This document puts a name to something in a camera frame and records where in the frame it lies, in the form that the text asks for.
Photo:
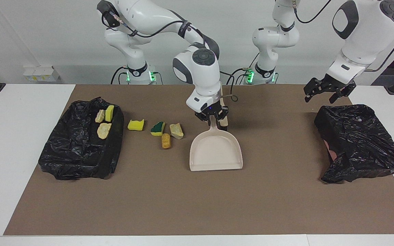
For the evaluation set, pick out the yellow wedge sponge piece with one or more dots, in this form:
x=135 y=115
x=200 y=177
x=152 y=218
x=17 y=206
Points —
x=109 y=113

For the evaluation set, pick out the white wall power strip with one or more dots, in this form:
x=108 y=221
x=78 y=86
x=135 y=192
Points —
x=41 y=73

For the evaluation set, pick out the pale bread chunk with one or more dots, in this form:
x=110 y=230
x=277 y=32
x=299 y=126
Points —
x=176 y=131

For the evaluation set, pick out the black trash bag bin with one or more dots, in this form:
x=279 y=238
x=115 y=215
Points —
x=74 y=153

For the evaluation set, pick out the brown oval croquette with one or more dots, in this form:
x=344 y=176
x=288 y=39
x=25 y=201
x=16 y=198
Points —
x=166 y=141

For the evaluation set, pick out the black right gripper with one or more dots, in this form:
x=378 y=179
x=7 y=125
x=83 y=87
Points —
x=212 y=111

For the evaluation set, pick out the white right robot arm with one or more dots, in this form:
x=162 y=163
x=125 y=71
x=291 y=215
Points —
x=200 y=75

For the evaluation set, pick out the yellow notched sponge piece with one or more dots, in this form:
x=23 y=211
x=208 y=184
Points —
x=135 y=125

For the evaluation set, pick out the brown table mat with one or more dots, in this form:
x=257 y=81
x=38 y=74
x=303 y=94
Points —
x=197 y=212

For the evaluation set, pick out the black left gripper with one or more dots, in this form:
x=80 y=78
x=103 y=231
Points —
x=333 y=85

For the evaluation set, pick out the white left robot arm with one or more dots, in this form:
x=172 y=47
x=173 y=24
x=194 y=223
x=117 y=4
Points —
x=364 y=41

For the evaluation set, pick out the black bag with pink bin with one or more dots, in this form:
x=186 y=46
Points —
x=361 y=143

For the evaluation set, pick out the orange striped bread piece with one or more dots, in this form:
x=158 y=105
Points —
x=100 y=116
x=104 y=131

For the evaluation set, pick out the green and yellow sponge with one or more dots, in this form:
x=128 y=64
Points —
x=157 y=129

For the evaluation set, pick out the pink plastic bin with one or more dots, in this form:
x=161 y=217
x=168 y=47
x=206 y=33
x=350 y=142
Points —
x=330 y=152

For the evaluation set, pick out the beige plastic dustpan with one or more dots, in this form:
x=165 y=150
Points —
x=215 y=153

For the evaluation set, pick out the beige brush black bristles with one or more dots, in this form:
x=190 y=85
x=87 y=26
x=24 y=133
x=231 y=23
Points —
x=225 y=123

